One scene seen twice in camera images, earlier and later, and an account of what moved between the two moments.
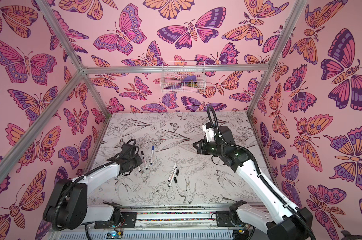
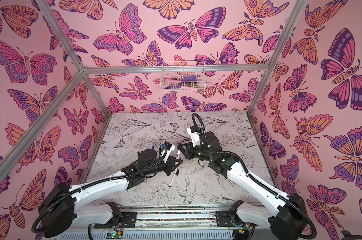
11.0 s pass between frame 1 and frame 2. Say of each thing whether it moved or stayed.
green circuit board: stayed
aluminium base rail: stayed
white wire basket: stayed
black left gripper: moved
